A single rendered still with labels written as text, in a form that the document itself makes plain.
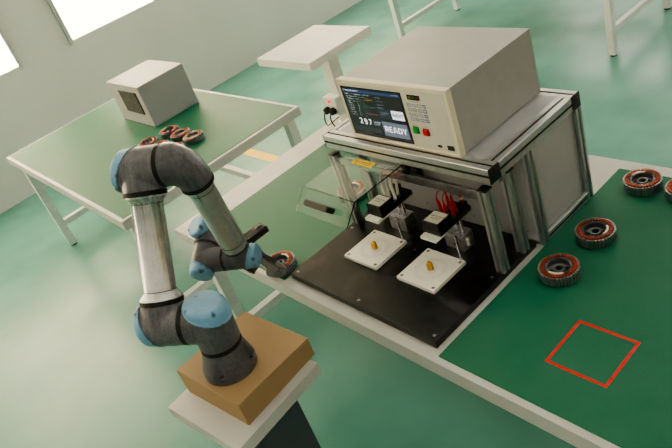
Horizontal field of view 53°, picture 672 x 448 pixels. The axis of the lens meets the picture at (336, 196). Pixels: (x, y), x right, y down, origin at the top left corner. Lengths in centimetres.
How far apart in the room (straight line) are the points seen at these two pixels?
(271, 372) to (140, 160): 65
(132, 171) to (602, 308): 125
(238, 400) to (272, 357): 16
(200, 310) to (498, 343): 77
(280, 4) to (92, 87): 219
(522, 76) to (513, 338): 74
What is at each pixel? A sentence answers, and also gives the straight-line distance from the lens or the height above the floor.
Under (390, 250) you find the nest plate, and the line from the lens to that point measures 215.
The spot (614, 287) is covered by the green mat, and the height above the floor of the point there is 75.
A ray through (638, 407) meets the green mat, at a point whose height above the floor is 75.
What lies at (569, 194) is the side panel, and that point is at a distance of 215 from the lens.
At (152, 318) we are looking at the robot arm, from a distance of 184.
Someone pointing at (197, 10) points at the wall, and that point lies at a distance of 682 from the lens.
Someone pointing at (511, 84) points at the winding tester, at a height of 120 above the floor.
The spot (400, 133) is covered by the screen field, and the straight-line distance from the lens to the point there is 197.
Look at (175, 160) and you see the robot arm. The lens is 175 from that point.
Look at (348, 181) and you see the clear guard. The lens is 201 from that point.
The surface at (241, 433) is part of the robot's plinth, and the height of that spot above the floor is 75.
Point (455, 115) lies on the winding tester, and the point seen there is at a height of 124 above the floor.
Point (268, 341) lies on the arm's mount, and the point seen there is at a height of 82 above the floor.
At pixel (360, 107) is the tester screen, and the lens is 204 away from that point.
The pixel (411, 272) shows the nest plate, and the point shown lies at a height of 78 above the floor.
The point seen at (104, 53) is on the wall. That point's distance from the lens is 642.
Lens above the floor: 202
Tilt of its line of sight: 29 degrees down
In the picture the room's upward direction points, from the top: 20 degrees counter-clockwise
